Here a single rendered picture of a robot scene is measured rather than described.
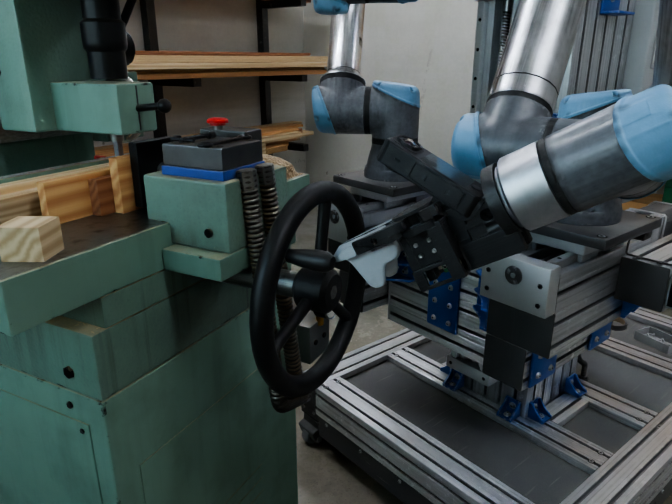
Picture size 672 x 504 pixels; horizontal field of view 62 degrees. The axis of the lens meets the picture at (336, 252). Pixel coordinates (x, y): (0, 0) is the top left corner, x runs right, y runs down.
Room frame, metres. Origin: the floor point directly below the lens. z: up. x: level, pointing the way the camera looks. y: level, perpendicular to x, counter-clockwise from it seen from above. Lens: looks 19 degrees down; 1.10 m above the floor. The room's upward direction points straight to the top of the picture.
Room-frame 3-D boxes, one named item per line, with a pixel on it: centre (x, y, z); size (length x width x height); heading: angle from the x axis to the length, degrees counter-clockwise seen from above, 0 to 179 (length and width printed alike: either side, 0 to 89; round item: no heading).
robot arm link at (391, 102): (1.41, -0.14, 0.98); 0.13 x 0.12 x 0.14; 81
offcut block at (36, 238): (0.57, 0.33, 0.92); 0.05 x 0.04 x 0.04; 89
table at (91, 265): (0.78, 0.24, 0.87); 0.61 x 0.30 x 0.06; 153
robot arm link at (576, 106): (1.02, -0.47, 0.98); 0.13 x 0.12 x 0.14; 55
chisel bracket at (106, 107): (0.85, 0.34, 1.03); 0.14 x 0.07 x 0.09; 63
